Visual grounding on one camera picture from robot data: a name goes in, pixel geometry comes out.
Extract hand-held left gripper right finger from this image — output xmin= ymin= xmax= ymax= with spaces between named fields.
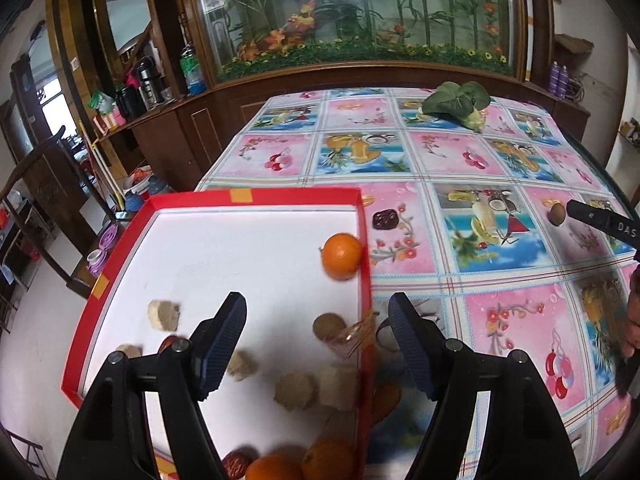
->
xmin=388 ymin=293 xmax=578 ymax=480

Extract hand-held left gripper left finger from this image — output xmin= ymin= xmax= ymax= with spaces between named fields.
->
xmin=56 ymin=291 xmax=247 ymax=480

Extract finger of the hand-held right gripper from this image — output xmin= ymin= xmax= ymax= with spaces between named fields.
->
xmin=566 ymin=200 xmax=640 ymax=251

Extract red cardboard box white inside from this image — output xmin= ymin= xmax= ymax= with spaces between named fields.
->
xmin=61 ymin=187 xmax=373 ymax=480

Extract small brown nut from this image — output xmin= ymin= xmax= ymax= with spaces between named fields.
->
xmin=313 ymin=313 xmax=346 ymax=345

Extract orange tangerine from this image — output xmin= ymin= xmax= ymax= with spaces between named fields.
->
xmin=320 ymin=232 xmax=364 ymax=281
xmin=301 ymin=438 xmax=357 ymax=480
xmin=245 ymin=452 xmax=303 ymax=480

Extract person's right hand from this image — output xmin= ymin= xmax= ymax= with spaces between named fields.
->
xmin=622 ymin=266 xmax=640 ymax=358

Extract clear printed candy wrapper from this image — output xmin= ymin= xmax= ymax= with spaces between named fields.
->
xmin=327 ymin=316 xmax=376 ymax=359

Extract large beige cake cube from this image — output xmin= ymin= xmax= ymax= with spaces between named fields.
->
xmin=319 ymin=365 xmax=362 ymax=411

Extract dark brown wrapped sweet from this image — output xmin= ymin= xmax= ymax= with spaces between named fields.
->
xmin=372 ymin=208 xmax=399 ymax=231

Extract purple plate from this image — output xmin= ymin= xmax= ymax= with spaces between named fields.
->
xmin=98 ymin=222 xmax=121 ymax=251

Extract blue plastic container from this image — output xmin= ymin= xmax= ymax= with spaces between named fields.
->
xmin=125 ymin=175 xmax=171 ymax=213

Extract white bowl with orange food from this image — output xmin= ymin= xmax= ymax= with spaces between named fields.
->
xmin=122 ymin=166 xmax=153 ymax=196

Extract green bok choy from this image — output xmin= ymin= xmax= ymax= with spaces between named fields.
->
xmin=421 ymin=81 xmax=491 ymax=132

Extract wooden sideboard cabinet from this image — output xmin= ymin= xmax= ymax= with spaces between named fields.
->
xmin=95 ymin=62 xmax=591 ymax=196

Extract dark wooden chair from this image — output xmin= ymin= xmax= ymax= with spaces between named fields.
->
xmin=0 ymin=125 xmax=118 ymax=296

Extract pink cups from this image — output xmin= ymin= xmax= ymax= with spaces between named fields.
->
xmin=95 ymin=110 xmax=126 ymax=131

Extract black kettle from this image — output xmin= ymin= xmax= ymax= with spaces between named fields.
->
xmin=115 ymin=85 xmax=148 ymax=121

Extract green packet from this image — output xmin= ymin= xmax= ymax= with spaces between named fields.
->
xmin=89 ymin=91 xmax=117 ymax=113

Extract plastic bottle green label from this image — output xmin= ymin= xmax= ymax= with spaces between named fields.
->
xmin=179 ymin=44 xmax=207 ymax=97

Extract steel thermos flask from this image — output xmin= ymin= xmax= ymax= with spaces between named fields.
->
xmin=135 ymin=56 xmax=163 ymax=106

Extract glass panel with artificial plants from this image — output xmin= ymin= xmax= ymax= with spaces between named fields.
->
xmin=182 ymin=0 xmax=526 ymax=81

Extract yellow broom handle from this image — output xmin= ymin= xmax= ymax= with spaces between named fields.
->
xmin=82 ymin=135 xmax=126 ymax=211

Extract metal wire rack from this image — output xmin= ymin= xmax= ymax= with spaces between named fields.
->
xmin=0 ymin=430 xmax=46 ymax=480

